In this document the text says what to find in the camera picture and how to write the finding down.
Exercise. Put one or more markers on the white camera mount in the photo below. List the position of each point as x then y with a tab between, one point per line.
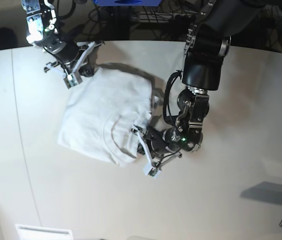
70	72
153	165

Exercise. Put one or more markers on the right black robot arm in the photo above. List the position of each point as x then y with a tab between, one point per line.
43	13

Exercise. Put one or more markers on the white paper sheet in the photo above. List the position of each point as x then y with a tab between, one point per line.
28	232

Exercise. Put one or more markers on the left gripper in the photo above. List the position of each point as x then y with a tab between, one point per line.
159	143

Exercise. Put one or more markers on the blue box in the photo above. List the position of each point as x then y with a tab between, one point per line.
124	3

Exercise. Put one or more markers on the white T-shirt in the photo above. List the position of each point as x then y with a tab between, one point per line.
103	111

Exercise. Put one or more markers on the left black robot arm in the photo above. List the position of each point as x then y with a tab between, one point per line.
186	99

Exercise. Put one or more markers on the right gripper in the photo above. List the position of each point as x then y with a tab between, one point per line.
62	46

